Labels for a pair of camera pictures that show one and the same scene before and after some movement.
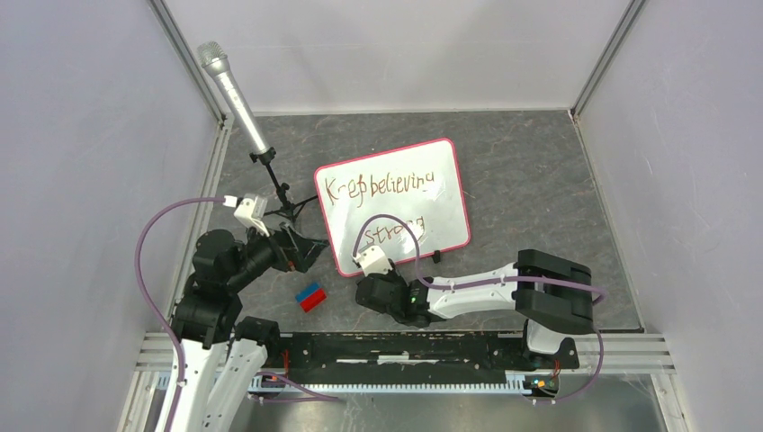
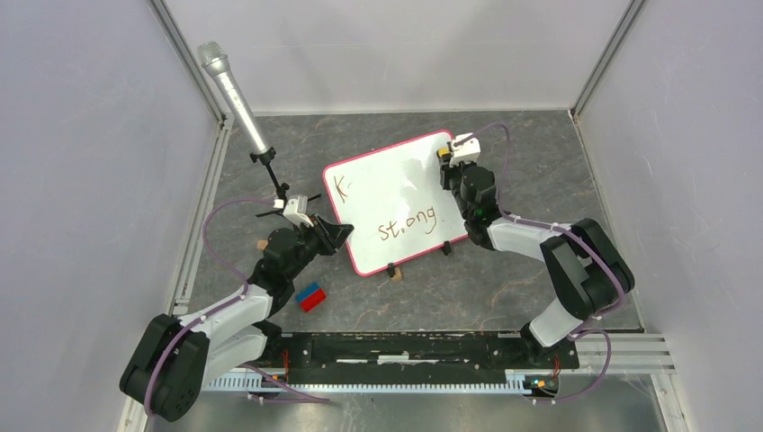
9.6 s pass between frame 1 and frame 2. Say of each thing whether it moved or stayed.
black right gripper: moved
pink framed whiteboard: stayed
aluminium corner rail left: stayed
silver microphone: stayed
